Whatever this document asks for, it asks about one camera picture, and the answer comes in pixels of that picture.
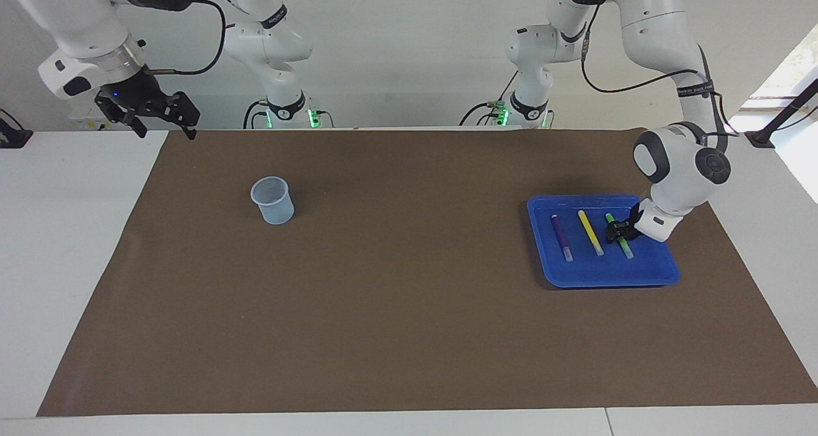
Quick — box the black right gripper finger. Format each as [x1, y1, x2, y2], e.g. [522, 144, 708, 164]
[163, 91, 200, 141]
[112, 107, 148, 138]

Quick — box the green marker pen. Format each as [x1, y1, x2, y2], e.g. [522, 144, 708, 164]
[605, 213, 635, 260]

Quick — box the yellow marker pen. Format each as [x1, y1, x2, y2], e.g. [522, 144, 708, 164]
[578, 210, 605, 256]

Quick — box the purple marker pen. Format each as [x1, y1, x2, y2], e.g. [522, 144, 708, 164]
[552, 214, 574, 262]

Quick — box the blue plastic tray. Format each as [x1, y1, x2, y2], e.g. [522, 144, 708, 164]
[527, 194, 681, 289]

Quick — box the white box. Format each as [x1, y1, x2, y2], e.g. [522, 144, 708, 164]
[69, 100, 106, 131]

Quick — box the black table-edge device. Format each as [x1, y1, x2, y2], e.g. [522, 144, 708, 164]
[0, 108, 33, 149]

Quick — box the translucent plastic cup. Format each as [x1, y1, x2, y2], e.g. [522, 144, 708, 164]
[251, 176, 295, 225]

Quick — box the black clamp stand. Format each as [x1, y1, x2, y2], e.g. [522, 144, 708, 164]
[745, 78, 818, 149]

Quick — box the brown table mat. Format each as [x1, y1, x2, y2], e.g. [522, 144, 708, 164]
[36, 128, 818, 417]

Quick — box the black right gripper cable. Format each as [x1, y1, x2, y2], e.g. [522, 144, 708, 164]
[144, 0, 228, 77]

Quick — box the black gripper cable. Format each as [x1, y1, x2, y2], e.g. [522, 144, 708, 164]
[578, 0, 730, 139]
[144, 0, 228, 77]

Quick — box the black right base cable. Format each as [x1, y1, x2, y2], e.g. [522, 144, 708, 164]
[243, 99, 270, 130]

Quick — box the black base cable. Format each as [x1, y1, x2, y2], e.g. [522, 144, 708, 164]
[243, 99, 270, 130]
[459, 72, 520, 127]

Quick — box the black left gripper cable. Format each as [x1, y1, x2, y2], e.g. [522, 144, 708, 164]
[578, 0, 730, 139]

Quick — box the black left base cable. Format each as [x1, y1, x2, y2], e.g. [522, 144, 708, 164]
[459, 72, 520, 127]

